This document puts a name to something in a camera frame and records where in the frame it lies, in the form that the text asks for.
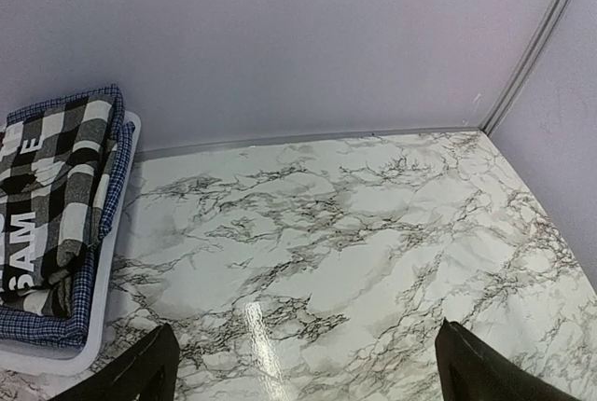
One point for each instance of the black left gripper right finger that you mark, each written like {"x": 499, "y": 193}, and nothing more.
{"x": 470, "y": 369}

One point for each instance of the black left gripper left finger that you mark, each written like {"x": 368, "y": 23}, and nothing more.
{"x": 145, "y": 371}

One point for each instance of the black white checked shirt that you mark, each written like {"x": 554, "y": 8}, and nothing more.
{"x": 56, "y": 167}

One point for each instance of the white plastic basket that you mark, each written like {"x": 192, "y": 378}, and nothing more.
{"x": 36, "y": 360}

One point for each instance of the blue gingham shirt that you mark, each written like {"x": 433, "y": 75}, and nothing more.
{"x": 58, "y": 332}

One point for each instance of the right aluminium corner post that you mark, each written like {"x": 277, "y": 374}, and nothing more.
{"x": 528, "y": 61}

